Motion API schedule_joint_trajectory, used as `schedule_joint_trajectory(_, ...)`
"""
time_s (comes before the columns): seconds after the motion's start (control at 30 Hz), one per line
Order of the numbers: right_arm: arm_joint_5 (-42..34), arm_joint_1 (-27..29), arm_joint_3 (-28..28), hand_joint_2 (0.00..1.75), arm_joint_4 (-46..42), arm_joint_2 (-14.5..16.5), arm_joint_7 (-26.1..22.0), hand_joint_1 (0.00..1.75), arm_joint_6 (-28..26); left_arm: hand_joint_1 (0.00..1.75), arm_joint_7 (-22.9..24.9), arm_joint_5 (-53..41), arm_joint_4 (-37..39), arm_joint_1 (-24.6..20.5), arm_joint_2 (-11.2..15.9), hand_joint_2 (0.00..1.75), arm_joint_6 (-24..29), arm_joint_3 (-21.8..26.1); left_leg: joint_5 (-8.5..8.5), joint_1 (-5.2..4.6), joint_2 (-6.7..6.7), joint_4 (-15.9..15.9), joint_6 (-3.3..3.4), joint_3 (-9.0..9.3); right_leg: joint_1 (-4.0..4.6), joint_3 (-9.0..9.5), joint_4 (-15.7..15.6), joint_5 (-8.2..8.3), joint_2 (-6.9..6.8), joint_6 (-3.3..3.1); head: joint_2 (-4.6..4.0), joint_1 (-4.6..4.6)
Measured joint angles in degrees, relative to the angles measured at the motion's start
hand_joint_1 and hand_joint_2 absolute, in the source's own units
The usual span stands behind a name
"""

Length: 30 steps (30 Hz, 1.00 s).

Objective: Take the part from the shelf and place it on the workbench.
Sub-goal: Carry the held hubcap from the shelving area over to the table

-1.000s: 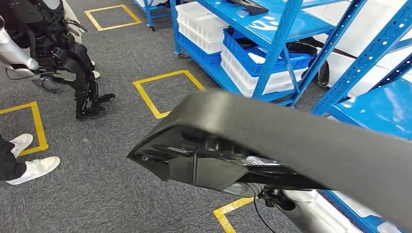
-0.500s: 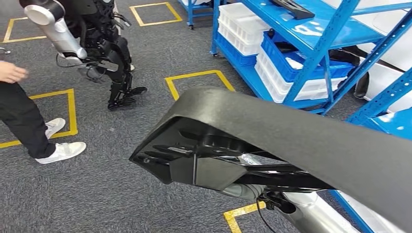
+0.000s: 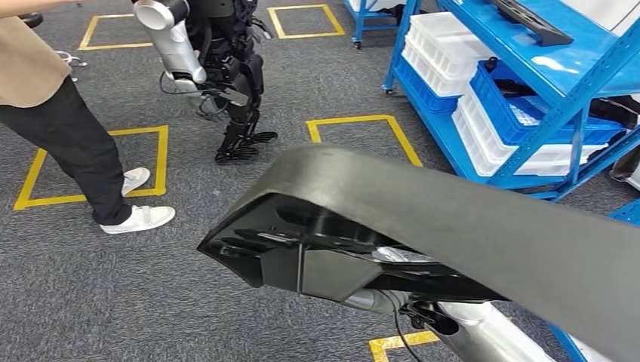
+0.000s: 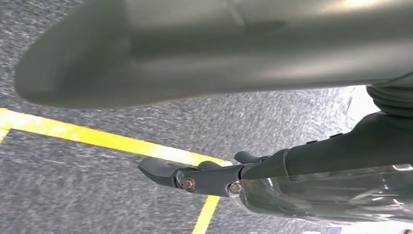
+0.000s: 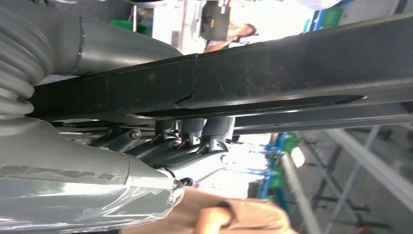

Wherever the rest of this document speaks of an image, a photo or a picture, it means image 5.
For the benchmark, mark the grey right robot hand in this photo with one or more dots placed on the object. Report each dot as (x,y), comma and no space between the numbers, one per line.
(64,168)

